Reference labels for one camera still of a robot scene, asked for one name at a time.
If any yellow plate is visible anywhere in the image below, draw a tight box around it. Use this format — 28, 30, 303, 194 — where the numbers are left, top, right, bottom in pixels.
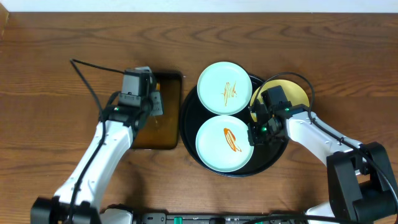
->
249, 80, 310, 120

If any light blue plate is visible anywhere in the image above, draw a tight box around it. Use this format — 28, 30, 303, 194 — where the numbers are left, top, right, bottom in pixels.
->
195, 115, 254, 172
197, 62, 252, 115

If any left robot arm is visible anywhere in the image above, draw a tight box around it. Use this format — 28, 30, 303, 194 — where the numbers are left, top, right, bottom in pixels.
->
30, 67, 164, 223

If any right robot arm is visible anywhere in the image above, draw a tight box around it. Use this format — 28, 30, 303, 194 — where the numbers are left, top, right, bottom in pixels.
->
248, 101, 397, 223

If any round black serving tray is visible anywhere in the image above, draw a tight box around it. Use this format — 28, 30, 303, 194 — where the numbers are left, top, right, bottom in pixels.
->
179, 86, 288, 177

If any black rectangular water tray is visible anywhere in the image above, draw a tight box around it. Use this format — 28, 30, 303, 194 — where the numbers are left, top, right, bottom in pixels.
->
132, 70, 182, 150

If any right black cable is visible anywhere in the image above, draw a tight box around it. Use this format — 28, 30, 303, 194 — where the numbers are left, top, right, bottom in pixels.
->
253, 72, 398, 218

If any black cable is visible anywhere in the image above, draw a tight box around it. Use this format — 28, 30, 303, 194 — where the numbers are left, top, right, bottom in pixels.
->
253, 72, 398, 218
67, 58, 127, 224

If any left black cable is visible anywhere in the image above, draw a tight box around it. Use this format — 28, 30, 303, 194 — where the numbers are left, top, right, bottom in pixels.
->
67, 58, 127, 224

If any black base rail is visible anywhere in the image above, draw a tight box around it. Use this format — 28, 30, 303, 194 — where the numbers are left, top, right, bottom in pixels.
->
136, 212, 312, 224

